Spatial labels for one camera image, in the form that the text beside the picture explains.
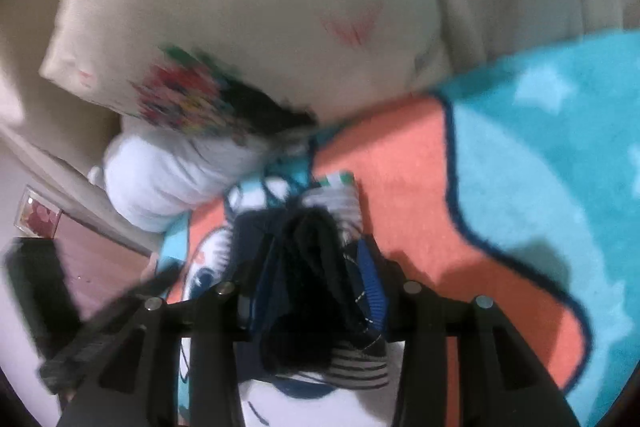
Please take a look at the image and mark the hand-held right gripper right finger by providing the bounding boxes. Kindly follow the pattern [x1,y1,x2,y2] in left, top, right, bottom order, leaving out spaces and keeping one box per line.
[356,236,582,427]

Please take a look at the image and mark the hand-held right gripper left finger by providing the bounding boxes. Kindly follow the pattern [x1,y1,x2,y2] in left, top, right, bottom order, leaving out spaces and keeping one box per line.
[59,216,273,427]

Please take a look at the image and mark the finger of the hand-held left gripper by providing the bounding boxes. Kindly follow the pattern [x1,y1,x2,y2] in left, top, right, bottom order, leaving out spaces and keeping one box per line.
[39,261,182,394]

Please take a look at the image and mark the bundle of dark socks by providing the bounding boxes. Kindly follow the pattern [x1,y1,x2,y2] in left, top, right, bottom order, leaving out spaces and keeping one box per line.
[234,186,395,400]

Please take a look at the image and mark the black furniture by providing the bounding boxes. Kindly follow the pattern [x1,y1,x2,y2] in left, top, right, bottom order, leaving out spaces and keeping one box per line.
[4,237,83,360]

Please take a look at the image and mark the brown wooden door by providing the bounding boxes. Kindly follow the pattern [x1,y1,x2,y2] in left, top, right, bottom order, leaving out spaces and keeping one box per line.
[52,213,156,323]

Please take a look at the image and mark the orange and teal printed blanket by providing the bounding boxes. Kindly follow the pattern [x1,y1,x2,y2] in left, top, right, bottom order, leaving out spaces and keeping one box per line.
[155,31,640,427]

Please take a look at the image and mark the framed red picture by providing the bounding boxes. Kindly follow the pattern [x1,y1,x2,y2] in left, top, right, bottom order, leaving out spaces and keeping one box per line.
[13,185,63,239]

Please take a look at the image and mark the white pillow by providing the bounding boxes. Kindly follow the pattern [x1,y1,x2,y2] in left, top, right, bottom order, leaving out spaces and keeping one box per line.
[89,126,282,234]

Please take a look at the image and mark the cream pillow with floral print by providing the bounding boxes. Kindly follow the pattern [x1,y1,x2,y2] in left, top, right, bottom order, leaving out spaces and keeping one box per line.
[39,0,452,144]

